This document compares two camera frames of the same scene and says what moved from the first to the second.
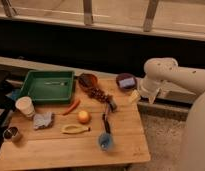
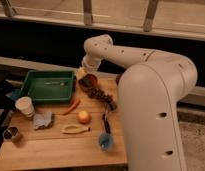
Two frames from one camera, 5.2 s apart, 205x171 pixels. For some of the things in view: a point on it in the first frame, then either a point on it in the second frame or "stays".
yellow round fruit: (84, 117) stays
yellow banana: (74, 129) stays
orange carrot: (73, 107) stays
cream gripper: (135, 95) to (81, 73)
